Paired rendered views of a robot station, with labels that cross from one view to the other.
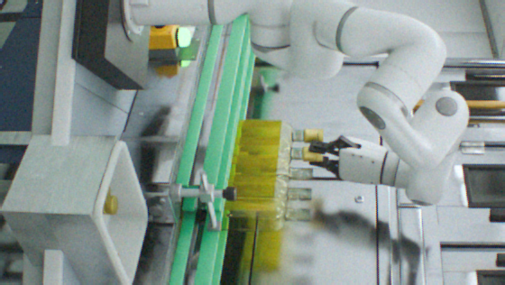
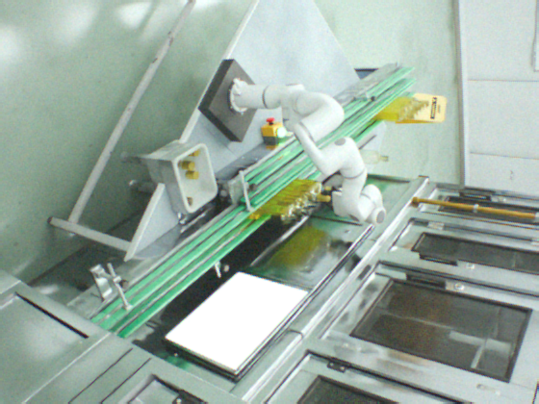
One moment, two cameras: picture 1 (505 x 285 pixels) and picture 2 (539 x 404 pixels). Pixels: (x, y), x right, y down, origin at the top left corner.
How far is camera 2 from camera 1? 1.04 m
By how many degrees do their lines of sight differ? 31
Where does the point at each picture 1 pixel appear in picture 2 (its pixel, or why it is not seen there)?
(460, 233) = (393, 258)
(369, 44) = (305, 106)
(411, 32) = (321, 99)
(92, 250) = (173, 184)
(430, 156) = (322, 162)
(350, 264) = (320, 255)
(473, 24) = not seen: outside the picture
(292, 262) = (293, 249)
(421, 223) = (372, 247)
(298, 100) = not seen: hidden behind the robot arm
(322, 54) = (296, 117)
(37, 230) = (156, 169)
